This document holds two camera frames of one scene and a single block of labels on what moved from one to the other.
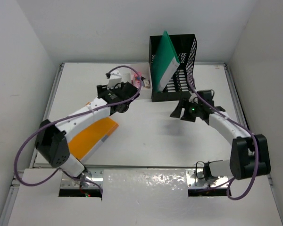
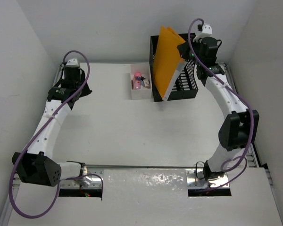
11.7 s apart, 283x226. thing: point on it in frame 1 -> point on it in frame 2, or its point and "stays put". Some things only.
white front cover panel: (140, 197) stays put
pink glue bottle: (136, 80) stays put
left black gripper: (103, 88) -> (85, 92)
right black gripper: (184, 103) -> (183, 48)
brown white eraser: (146, 83) stays put
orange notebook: (83, 142) -> (168, 62)
